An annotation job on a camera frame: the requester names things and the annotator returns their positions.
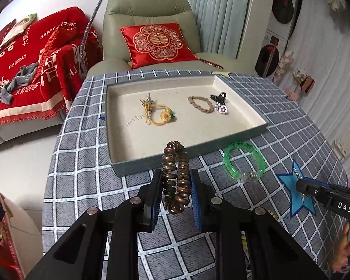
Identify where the green translucent bangle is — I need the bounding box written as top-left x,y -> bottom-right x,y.
223,142 -> 266,183

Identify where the yellow cord sunflower bracelet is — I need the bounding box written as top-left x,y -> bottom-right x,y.
144,102 -> 176,127

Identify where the brown braided rope bracelet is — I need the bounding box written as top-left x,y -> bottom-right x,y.
187,95 -> 215,115

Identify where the black claw hair clip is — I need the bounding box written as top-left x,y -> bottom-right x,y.
210,92 -> 226,105

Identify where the silver rhinestone hair clip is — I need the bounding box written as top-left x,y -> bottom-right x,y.
293,168 -> 307,203

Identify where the small silver brooch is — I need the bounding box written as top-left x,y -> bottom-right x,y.
215,102 -> 228,115

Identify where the beige bow hair clip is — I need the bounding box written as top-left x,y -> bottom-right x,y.
140,93 -> 154,123

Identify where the grey-green jewelry tray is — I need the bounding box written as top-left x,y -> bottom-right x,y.
105,74 -> 269,176

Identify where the person right hand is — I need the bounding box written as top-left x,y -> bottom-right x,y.
331,221 -> 350,272

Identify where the blue paper star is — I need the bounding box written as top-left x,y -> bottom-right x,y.
276,160 -> 316,219

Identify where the grey checked tablecloth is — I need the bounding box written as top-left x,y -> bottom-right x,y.
42,70 -> 347,279

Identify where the red side tray with items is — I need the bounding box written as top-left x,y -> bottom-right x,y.
0,193 -> 25,279

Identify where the pink decorative ornament stand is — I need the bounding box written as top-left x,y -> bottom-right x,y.
284,70 -> 315,103

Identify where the white sheer curtain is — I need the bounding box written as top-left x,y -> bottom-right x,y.
276,0 -> 350,184

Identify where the lower white washing machine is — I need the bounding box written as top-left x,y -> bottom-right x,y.
255,30 -> 288,78

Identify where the white washing machine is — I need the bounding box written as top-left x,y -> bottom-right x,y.
267,0 -> 297,40
255,30 -> 288,78

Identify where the grey garment on sofa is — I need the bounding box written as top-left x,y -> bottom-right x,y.
0,62 -> 38,105

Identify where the sofa with red blanket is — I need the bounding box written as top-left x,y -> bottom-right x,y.
0,6 -> 102,145

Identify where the upper white washing machine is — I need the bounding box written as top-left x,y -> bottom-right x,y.
267,0 -> 297,40

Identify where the red embroidered cushion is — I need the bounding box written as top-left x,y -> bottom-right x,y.
120,22 -> 199,69

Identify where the flexible gooseneck phone stand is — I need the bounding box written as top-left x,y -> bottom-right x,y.
79,0 -> 103,79

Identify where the teal curtain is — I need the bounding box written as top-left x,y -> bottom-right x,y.
191,0 -> 249,58

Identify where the green leather armchair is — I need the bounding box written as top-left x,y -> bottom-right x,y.
88,0 -> 255,77

